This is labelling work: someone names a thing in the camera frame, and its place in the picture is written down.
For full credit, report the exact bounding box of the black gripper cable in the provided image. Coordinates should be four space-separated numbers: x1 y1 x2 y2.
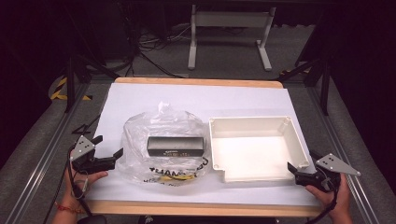
306 185 341 224
66 146 94 218

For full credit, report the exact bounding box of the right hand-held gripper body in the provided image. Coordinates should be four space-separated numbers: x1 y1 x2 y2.
295 152 362 192

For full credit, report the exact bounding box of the white metal stand frame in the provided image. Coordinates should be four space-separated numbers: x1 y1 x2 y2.
187 4 277 72

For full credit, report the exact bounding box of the clear plastic bag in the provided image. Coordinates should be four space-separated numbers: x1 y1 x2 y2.
118 101 210 188

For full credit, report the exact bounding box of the white table cover sheet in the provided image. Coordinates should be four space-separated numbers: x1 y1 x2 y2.
84 81 322 207

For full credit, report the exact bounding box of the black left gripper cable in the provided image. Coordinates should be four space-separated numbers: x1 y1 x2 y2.
66 146 94 218

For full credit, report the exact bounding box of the person's right hand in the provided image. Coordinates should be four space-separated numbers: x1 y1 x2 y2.
304 173 353 217

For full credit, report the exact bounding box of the black tripod stand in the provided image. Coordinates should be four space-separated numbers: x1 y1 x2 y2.
279 54 332 117
63 54 121 114

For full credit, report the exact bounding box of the white plastic tray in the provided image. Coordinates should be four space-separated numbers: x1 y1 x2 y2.
207 115 311 183

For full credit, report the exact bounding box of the red string bracelet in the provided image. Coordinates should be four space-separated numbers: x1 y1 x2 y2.
54 201 86 216

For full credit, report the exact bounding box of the aluminium floor rail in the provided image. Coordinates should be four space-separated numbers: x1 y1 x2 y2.
4 83 92 224
305 86 380 224

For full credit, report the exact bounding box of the bundle of floor cables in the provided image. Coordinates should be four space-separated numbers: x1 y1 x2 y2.
122 18 192 79

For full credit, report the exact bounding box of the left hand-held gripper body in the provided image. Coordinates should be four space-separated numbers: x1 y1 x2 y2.
69 134 118 175

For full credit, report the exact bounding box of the person's left hand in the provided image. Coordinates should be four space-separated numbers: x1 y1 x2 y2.
57 150 109 208

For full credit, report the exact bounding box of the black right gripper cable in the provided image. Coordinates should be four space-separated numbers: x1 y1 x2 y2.
306 185 341 224

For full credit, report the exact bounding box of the black rectangular box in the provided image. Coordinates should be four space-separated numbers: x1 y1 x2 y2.
146 135 205 158

